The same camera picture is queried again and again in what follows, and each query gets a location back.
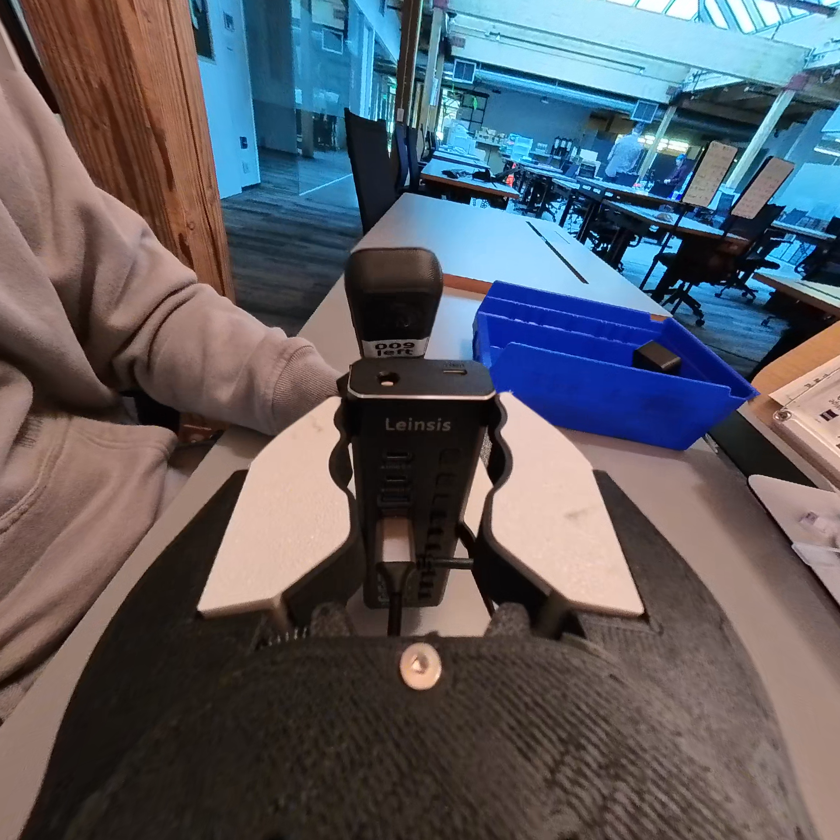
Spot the pale standing board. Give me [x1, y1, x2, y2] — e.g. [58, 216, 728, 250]
[681, 140, 740, 208]
[730, 156, 796, 219]

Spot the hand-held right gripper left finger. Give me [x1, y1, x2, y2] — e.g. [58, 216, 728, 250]
[196, 394, 365, 627]

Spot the white sheet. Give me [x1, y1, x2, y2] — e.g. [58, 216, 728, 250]
[748, 474, 840, 606]

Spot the black office chair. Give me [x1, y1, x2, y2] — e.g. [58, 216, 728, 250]
[645, 202, 786, 328]

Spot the person's left forearm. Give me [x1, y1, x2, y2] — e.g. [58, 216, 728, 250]
[125, 272, 343, 438]

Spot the blue plastic bin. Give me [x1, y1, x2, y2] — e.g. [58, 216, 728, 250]
[472, 280, 760, 452]

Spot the wooden post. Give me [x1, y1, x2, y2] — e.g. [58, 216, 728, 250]
[18, 0, 236, 304]

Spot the tall black chair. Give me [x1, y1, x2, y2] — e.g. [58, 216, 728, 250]
[344, 108, 403, 236]

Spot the person's grey hoodie torso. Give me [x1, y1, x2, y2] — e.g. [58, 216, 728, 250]
[0, 20, 204, 723]

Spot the laminated instruction sheet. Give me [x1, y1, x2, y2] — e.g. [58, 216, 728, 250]
[766, 353, 840, 475]

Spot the black usb hub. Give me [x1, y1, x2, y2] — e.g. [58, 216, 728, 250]
[346, 357, 497, 609]

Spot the small black adapter block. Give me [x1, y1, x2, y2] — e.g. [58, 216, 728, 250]
[633, 339, 684, 374]

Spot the white desk with cable slot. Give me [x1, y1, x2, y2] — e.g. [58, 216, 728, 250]
[351, 192, 672, 322]

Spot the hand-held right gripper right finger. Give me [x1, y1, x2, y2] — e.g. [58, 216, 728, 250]
[474, 390, 647, 636]

